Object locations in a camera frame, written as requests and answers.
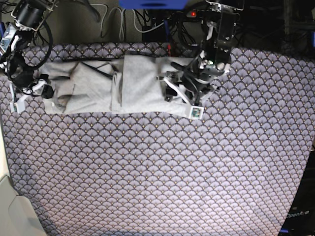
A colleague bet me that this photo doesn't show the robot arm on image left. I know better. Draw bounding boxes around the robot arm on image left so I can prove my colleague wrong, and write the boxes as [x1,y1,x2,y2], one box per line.
[0,0,58,97]

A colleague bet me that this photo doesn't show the grey plastic bin corner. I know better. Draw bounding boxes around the grey plastic bin corner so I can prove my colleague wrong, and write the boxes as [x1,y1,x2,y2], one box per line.
[0,176,46,236]

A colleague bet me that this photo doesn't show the white cable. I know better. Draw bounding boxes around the white cable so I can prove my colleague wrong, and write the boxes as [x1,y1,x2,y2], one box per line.
[100,6,126,41]

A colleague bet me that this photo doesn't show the blue clamp at left edge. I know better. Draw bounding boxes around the blue clamp at left edge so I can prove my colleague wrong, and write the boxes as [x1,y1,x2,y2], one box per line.
[0,22,6,38]

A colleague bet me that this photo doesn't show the black power strip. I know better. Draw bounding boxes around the black power strip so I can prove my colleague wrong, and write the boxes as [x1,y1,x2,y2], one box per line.
[186,9,209,19]

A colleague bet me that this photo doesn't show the blue box overhead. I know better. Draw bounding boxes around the blue box overhead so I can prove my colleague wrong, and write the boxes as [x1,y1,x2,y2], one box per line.
[119,0,188,10]

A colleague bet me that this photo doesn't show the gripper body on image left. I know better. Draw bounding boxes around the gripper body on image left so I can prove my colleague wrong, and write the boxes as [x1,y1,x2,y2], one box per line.
[6,55,41,95]

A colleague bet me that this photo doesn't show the black power adapter box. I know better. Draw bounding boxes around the black power adapter box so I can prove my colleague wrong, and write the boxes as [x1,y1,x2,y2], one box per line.
[142,26,166,43]

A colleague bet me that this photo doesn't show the black OpenArm base plate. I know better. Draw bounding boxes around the black OpenArm base plate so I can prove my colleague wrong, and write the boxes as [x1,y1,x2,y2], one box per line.
[279,150,315,236]

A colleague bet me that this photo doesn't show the fan-patterned purple table cloth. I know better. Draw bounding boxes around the fan-patterned purple table cloth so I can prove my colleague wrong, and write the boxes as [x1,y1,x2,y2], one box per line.
[0,49,315,236]

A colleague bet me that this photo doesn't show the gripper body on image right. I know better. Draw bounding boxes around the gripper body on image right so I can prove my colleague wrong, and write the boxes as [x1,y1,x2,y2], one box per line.
[171,60,230,95]

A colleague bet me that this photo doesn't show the blue clamp at top centre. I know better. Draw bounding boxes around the blue clamp at top centre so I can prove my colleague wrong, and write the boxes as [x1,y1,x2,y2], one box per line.
[163,19,170,37]

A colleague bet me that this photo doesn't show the red and black clamp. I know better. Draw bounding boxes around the red and black clamp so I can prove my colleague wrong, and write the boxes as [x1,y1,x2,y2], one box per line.
[167,43,176,57]

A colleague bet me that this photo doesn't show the light grey T-shirt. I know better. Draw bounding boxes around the light grey T-shirt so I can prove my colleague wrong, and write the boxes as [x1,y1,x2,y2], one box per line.
[39,55,191,118]

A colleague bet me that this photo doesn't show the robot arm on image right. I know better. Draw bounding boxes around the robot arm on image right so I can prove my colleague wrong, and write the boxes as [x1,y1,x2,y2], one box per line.
[160,0,243,106]

